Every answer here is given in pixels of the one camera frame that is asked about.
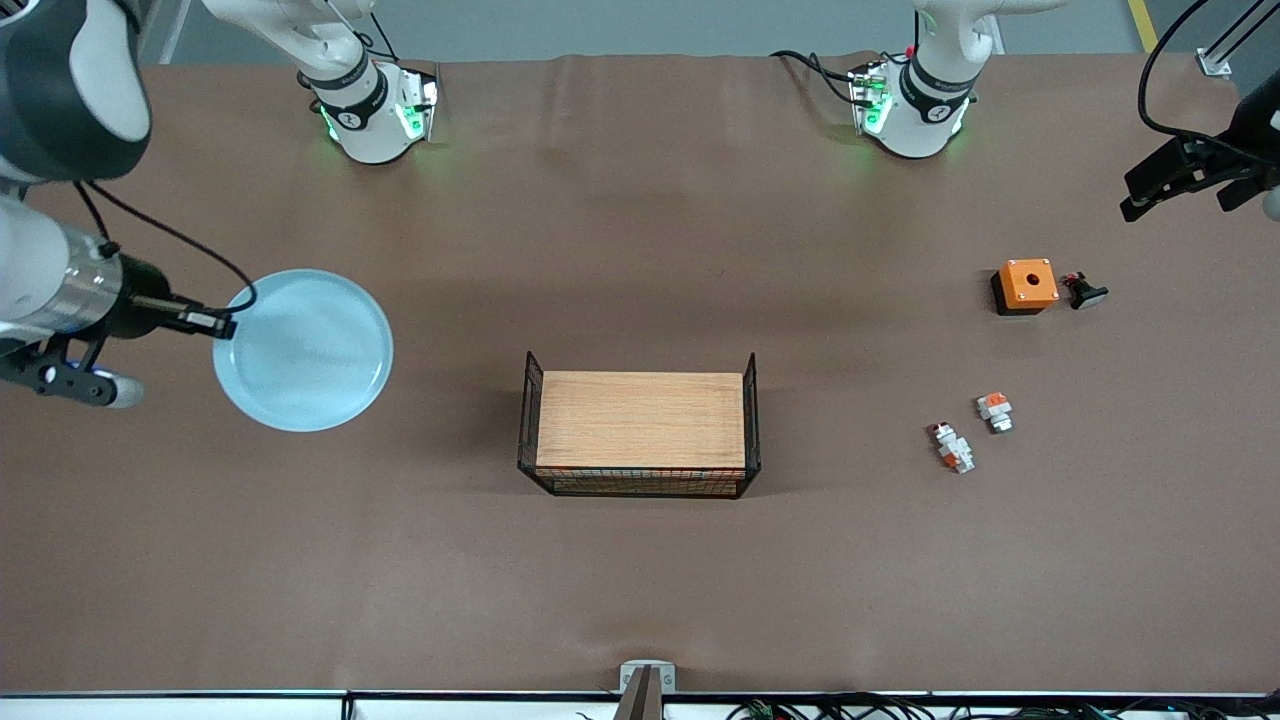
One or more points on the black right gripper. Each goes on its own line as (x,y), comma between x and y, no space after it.
(140,296)

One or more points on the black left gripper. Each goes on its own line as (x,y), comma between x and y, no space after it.
(1256,128)

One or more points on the light blue round plate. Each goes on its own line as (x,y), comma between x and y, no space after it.
(310,350)

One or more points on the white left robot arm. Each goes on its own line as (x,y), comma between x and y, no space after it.
(930,110)

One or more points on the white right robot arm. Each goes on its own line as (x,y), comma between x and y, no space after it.
(60,90)

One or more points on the black push button head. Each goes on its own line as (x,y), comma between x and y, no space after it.
(1085,292)

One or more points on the brown table cover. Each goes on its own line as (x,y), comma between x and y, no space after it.
(300,560)

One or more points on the white orange contact block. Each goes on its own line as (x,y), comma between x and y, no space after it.
(995,410)

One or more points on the aluminium frame profile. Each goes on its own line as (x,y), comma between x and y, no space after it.
(1220,55)

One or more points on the orange button enclosure box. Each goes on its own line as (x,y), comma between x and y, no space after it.
(1026,285)

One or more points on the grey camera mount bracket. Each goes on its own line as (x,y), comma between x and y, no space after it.
(647,685)

